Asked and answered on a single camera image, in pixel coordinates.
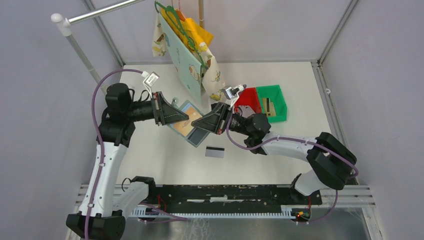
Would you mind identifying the white slotted cable duct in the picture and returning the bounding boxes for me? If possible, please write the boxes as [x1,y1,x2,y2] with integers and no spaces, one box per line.
[125,206,311,220]

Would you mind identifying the beige cards in green bin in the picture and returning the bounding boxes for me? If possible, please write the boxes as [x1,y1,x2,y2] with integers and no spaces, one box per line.
[261,97,277,117]

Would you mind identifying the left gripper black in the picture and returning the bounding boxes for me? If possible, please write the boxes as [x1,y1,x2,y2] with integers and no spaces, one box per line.
[125,91,189,125]

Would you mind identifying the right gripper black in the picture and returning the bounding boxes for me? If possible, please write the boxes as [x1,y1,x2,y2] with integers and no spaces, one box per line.
[191,102,253,137]

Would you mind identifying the red plastic bin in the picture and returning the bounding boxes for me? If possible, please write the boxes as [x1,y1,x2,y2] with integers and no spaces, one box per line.
[234,87,262,113]

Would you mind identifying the grey white striped card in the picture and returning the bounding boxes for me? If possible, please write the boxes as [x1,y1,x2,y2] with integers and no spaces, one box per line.
[205,145,225,159]

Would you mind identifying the gold printed card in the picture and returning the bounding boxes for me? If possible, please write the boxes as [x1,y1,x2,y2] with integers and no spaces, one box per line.
[171,103,203,137]

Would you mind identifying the green clothes hanger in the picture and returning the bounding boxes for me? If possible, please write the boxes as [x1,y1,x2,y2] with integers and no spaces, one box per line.
[154,0,214,70]

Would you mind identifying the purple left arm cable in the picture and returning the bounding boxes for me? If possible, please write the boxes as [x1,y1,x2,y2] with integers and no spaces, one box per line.
[83,68,188,240]

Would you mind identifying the cream cartoon print garment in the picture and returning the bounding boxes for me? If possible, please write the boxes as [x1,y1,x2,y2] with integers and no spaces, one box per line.
[152,17,226,102]

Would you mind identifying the metal clothes rack bar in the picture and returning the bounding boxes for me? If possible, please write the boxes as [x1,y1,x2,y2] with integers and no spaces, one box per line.
[50,0,147,94]

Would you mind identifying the mint cartoon print garment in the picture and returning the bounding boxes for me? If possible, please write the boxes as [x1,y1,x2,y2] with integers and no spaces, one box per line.
[158,14,202,103]

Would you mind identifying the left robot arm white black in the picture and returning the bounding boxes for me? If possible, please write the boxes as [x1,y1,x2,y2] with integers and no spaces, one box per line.
[66,83,189,240]

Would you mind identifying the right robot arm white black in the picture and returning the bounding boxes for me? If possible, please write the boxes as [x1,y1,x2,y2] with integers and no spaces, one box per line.
[191,103,359,204]

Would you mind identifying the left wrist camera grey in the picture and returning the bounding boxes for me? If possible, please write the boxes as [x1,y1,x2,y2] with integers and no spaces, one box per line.
[141,71,160,97]

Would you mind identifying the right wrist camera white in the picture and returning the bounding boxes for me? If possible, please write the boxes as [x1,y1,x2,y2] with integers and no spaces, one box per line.
[221,84,247,107]

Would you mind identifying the yellow garment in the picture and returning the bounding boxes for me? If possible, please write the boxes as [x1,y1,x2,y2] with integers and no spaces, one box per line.
[160,8,214,53]

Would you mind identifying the green plastic bin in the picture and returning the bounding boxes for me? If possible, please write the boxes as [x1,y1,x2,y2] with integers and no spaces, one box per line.
[255,84,288,123]

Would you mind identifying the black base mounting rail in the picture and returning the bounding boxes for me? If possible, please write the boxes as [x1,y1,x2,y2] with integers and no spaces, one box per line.
[145,184,323,214]

